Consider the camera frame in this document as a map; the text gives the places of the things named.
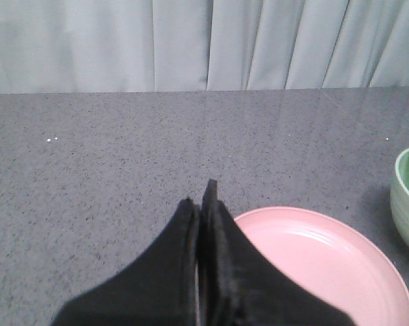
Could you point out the white curtain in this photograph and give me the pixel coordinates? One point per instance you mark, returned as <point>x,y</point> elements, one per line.
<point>145,46</point>

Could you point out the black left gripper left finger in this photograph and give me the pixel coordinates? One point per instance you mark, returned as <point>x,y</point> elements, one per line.
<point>158,288</point>

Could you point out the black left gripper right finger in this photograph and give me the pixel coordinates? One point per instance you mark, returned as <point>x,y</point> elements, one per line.
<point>239,286</point>

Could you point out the green bowl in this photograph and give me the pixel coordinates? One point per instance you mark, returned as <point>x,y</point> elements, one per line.
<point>399,195</point>

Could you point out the pink plate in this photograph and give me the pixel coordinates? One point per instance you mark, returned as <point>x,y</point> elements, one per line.
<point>331,260</point>

